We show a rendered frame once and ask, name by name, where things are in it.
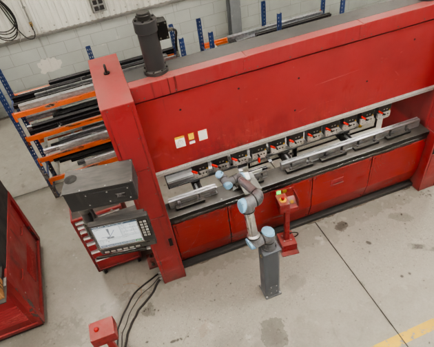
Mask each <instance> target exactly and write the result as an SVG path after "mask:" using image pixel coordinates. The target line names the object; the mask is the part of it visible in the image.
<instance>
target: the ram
mask: <svg viewBox="0 0 434 347"><path fill-rule="evenodd" d="M432 85H434V19H431V20H428V21H424V22H421V23H416V24H414V25H409V26H406V27H403V28H399V29H396V30H392V31H389V32H385V33H382V34H378V35H375V36H370V37H368V38H365V39H360V40H358V41H354V42H350V43H346V44H343V45H339V46H336V47H333V48H329V49H326V50H322V51H319V52H314V53H312V54H308V55H304V56H300V57H298V58H294V59H290V60H288V61H283V62H280V63H276V64H273V65H269V66H266V67H262V68H258V69H256V70H252V71H248V72H244V73H242V74H237V75H234V76H230V77H227V78H223V79H220V80H217V81H213V82H210V83H206V84H203V85H199V86H196V87H191V88H189V89H186V90H181V91H178V92H174V93H171V94H167V95H164V96H159V97H157V98H153V99H149V100H147V101H143V102H139V103H135V107H136V111H137V114H138V117H139V120H140V123H141V127H142V130H143V134H144V137H145V140H146V143H147V147H148V150H149V154H150V157H151V159H152V164H153V166H154V171H155V173H158V172H160V171H164V170H166V169H171V168H173V167H177V166H179V165H183V164H186V163H189V162H192V161H195V160H199V159H201V158H205V157H208V156H212V155H214V154H218V153H220V152H223V151H227V150H230V149H233V148H236V147H240V146H243V145H246V144H249V143H252V142H256V141H258V140H262V139H264V138H268V137H271V136H275V135H277V134H281V133H284V132H287V131H290V130H292V129H297V128H299V127H303V126H305V125H310V124H312V123H316V122H318V121H321V120H325V119H328V118H331V117H334V116H338V115H341V114H344V113H347V112H351V111H353V110H356V109H360V108H362V107H366V106H369V105H372V104H375V103H379V102H382V101H385V100H388V99H390V98H395V97H397V96H401V95H403V94H408V93H410V92H414V91H416V90H420V89H423V88H425V87H429V86H432ZM433 89H434V87H433V88H431V89H428V90H424V91H421V92H418V93H415V94H412V95H409V96H405V97H402V98H399V99H396V100H393V101H389V102H387V103H383V104H381V105H376V106H374V107H370V108H368V109H363V110H361V111H358V112H355V113H352V114H348V115H346V116H342V117H339V118H336V119H333V120H329V121H327V122H324V123H320V124H317V125H314V126H311V127H308V128H305V129H301V130H298V131H296V132H292V133H290V134H285V135H283V136H279V137H277V138H272V139H270V140H266V141H264V142H261V143H257V144H255V145H251V146H248V147H244V148H242V149H238V150H236V151H232V152H229V153H226V154H223V155H220V156H217V157H213V158H210V159H207V160H204V161H201V162H197V163H194V164H192V165H188V166H186V167H181V168H179V169H175V170H173V171H168V172H166V173H162V174H160V175H157V176H156V177H157V178H158V177H161V176H165V175H167V174H171V173H174V172H176V171H180V170H183V169H186V168H189V167H193V166H196V165H199V164H202V163H204V162H208V161H211V160H215V159H217V158H221V157H223V156H228V155H230V154H234V153H236V152H239V151H243V150H246V149H249V148H252V147H255V146H259V145H262V144H265V143H268V142H271V141H273V140H278V139H280V138H284V137H286V136H290V135H293V134H297V133H299V132H303V131H306V130H308V129H312V128H314V127H318V126H321V125H325V124H327V123H331V122H333V121H336V120H340V119H343V118H346V117H349V116H352V115H356V114H359V113H362V112H365V111H368V110H371V109H375V108H377V107H381V106H383V105H388V104H390V103H394V102H396V101H400V100H403V99H405V98H409V97H412V96H415V95H418V94H422V93H425V92H428V91H431V90H433ZM203 129H207V135H208V139H205V140H202V141H199V139H198V131H200V130H203ZM190 133H194V139H191V140H195V143H192V144H190V143H189V142H190V141H191V140H189V137H188V134H190ZM180 136H184V138H185V144H186V146H184V147H179V148H176V143H175V138H178V137H180Z"/></svg>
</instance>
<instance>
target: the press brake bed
mask: <svg viewBox="0 0 434 347"><path fill-rule="evenodd" d="M427 136H428V134H427V135H425V136H421V137H419V138H415V139H413V140H409V141H407V142H405V143H401V144H399V145H395V146H392V147H389V148H386V149H383V150H380V151H377V152H374V153H372V154H369V155H366V156H363V157H360V158H356V159H354V160H350V161H348V162H344V163H342V164H339V165H336V166H334V167H330V168H328V169H324V170H322V171H318V172H315V173H312V174H309V175H307V176H303V177H301V178H298V179H295V180H292V181H289V182H286V183H283V184H281V185H277V186H275V187H271V188H268V189H265V190H263V191H262V192H263V195H264V199H263V201H262V204H261V205H259V206H257V207H255V212H254V215H255V219H256V226H257V230H258V232H260V231H261V229H262V228H263V227H265V226H269V227H272V228H273V229H274V232H275V235H277V233H282V232H284V213H280V212H279V210H278V208H277V206H276V201H275V191H277V190H281V189H286V188H289V187H294V190H295V192H296V194H297V196H298V198H299V209H297V210H294V211H290V230H292V229H294V228H297V227H301V226H302V225H305V224H308V223H310V222H313V221H315V220H319V219H321V218H325V217H327V216H329V215H333V214H335V213H339V212H341V211H344V210H347V209H350V208H352V207H355V206H358V205H360V204H363V203H365V202H369V201H371V200H375V199H377V198H380V197H382V196H386V195H389V194H390V193H394V192H396V191H399V190H402V189H405V188H407V187H411V186H412V184H413V183H412V182H411V181H410V178H411V177H412V175H413V174H414V173H415V171H416V169H417V167H418V165H419V162H420V158H421V155H422V152H423V149H424V145H425V142H426V138H427ZM341 177H343V181H344V182H342V183H340V184H338V185H334V186H331V181H332V180H335V179H338V178H341ZM239 199H241V198H239ZM239 199H236V200H232V201H230V202H227V203H225V204H221V205H218V206H216V207H212V208H210V209H206V210H204V211H200V212H198V213H195V214H192V215H189V216H186V217H184V218H180V219H177V220H174V221H171V222H170V223H171V226H172V230H173V233H174V237H175V240H176V243H177V247H178V250H179V253H180V257H181V260H182V263H183V266H184V268H187V267H188V266H192V265H194V264H197V263H200V262H203V261H205V260H208V259H211V258H213V257H217V256H219V255H222V254H225V253H228V252H230V251H234V250H236V249H239V248H242V247H244V246H247V243H246V241H245V239H246V238H247V234H248V231H247V225H246V222H245V217H244V215H243V214H242V213H241V212H240V211H239V209H238V205H237V202H238V200H239Z"/></svg>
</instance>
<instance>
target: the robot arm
mask: <svg viewBox="0 0 434 347"><path fill-rule="evenodd" d="M215 176H216V177H217V179H219V181H220V182H221V183H222V185H223V187H224V188H226V189H228V190H230V191H231V190H232V189H233V191H234V190H235V189H236V188H238V186H237V185H236V183H237V182H238V183H239V184H240V185H241V186H242V187H243V188H244V189H245V190H247V191H248V192H249V193H250V195H248V196H245V197H244V198H241V199H239V200H238V202H237V205H238V209H239V211H240V212H241V213H242V214H243V215H244V217H245V222H246V225H247V231H248V234H247V238H246V239H245V241H246V243H247V245H248V246H249V248H250V249H252V250H254V249H256V248H258V247H259V246H260V248H261V249H262V250H263V251H264V252H267V253H270V252H273V251H275V250H276V247H277V243H276V241H275V232H274V229H273V228H272V227H269V226H265V227H263V228H262V229H261V231H260V232H258V230H257V226H256V219H255V215H254V212H255V207H257V206H259V205H261V204H262V201H263V199H264V195H263V192H262V191H261V190H260V189H259V188H256V187H255V186H254V185H252V184H251V183H250V182H249V181H248V180H247V179H246V177H245V174H244V173H243V172H240V173H236V174H234V175H232V176H230V177H228V176H227V175H226V174H224V173H223V172H222V171H217V172H216V175H215Z"/></svg>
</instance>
